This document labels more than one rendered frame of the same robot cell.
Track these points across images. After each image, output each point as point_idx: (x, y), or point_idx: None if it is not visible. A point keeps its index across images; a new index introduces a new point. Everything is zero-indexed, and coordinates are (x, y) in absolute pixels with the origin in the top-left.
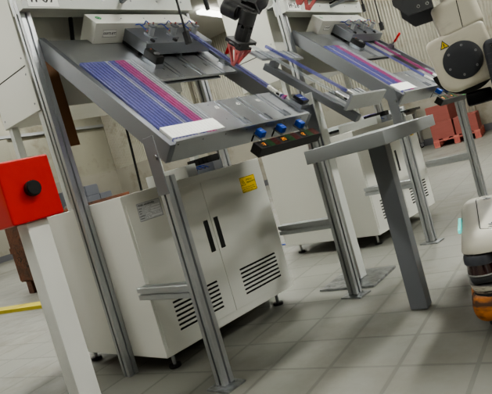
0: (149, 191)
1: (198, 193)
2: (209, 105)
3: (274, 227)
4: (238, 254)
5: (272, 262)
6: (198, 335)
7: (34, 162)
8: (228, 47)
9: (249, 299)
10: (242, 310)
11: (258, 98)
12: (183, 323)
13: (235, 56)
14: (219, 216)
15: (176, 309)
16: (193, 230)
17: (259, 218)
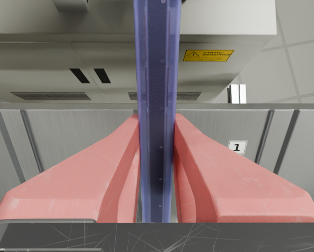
0: None
1: (62, 51)
2: None
3: (222, 84)
4: (131, 87)
5: (190, 95)
6: (50, 102)
7: None
8: (35, 180)
9: (133, 101)
10: (119, 102)
11: (260, 135)
12: (27, 98)
13: (179, 153)
14: (108, 69)
15: (16, 94)
16: (46, 71)
17: (198, 77)
